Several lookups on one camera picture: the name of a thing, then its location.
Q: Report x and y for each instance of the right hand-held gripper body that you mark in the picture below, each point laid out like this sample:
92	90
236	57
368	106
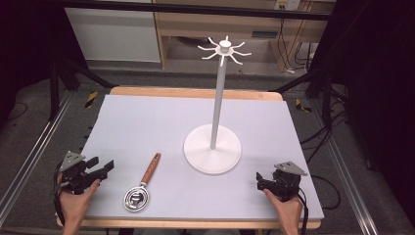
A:
287	186

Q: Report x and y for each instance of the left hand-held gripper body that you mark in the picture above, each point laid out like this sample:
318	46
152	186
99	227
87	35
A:
75	178

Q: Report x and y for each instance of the person's right hand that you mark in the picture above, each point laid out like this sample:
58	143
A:
289	212

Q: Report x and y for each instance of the person's left hand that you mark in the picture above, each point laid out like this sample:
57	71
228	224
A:
74	205

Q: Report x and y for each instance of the white hook rack stand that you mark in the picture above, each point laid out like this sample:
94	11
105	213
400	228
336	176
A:
212	156

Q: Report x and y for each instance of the light grey table mat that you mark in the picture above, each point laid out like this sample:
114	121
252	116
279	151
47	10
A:
147	130

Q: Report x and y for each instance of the yellow black floor tape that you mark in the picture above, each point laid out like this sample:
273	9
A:
91	99
302	107

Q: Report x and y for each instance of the black metal stand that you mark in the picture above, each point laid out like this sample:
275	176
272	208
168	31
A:
55	88
326	94

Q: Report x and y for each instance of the wooden table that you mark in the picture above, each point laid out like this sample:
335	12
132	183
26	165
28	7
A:
195	92

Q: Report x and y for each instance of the white panel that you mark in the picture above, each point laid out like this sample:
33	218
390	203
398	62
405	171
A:
114	36

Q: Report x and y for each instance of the black curtain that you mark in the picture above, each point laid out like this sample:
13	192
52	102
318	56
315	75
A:
378	81
29	42

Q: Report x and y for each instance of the wooden shelf unit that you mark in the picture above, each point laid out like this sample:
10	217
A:
208	26

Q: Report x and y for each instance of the white power strip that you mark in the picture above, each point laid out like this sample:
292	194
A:
287	4

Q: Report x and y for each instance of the aluminium floor rail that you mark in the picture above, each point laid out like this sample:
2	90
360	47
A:
36	147
345	176

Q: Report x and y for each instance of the black horizontal frame bar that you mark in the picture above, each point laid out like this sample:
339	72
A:
195	9

